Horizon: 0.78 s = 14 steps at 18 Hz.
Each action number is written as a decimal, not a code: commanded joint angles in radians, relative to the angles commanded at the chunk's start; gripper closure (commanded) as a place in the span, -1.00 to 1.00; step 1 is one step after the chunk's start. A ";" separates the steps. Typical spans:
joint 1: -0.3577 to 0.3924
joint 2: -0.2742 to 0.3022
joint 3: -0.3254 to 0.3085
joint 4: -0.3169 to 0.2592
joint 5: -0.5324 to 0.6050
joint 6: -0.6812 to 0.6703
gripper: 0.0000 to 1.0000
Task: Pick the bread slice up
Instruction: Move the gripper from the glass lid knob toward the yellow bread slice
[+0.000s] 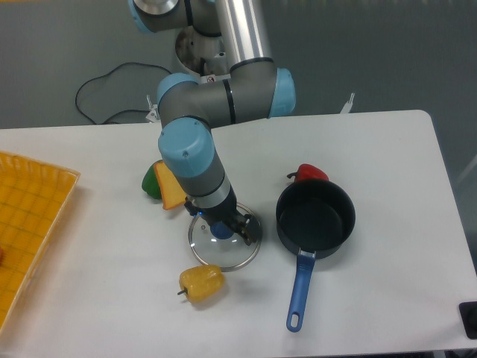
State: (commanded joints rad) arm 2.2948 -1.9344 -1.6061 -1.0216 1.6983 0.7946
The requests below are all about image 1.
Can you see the orange bread slice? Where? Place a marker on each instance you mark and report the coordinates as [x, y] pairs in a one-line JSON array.
[[172, 193]]

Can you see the yellow bell pepper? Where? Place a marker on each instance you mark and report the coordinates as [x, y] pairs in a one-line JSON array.
[[200, 282]]

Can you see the dark saucepan blue handle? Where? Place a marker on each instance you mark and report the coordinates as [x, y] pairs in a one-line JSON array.
[[314, 218]]

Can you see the left white table clamp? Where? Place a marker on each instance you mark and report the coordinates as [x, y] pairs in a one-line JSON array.
[[153, 114]]

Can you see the glass pot lid blue knob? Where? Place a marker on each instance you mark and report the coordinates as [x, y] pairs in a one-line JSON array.
[[228, 251]]

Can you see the black device at table edge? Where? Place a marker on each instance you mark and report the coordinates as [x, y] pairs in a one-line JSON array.
[[468, 317]]

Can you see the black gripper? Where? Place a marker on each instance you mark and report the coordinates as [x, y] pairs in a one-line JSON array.
[[224, 218]]

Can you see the red bell pepper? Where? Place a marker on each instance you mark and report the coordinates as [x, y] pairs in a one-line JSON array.
[[307, 171]]

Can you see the round robot base mount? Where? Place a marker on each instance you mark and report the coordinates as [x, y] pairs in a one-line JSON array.
[[201, 56]]

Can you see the green bell pepper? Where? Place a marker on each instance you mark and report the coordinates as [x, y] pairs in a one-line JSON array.
[[150, 184]]

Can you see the right white table clamp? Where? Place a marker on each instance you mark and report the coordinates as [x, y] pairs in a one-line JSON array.
[[348, 105]]

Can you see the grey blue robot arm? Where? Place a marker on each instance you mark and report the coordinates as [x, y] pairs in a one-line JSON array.
[[189, 109]]

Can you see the yellow plastic basket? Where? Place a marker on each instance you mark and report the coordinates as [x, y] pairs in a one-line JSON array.
[[34, 195]]

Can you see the white table clamp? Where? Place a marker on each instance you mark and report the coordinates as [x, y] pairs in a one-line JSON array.
[[153, 114], [348, 105]]

